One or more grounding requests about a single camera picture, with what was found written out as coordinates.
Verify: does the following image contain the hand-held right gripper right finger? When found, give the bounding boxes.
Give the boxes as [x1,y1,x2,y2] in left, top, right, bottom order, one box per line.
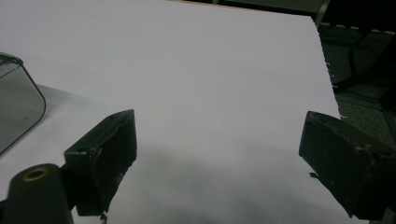
[298,110,396,221]

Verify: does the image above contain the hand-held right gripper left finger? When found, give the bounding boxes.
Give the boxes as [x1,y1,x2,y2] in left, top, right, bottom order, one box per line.
[63,108,138,217]

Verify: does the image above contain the grey plastic container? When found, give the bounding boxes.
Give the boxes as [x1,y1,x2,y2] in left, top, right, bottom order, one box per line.
[0,51,48,156]

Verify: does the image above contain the black metal stand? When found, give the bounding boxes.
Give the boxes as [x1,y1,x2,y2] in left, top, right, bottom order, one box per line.
[332,27,396,93]

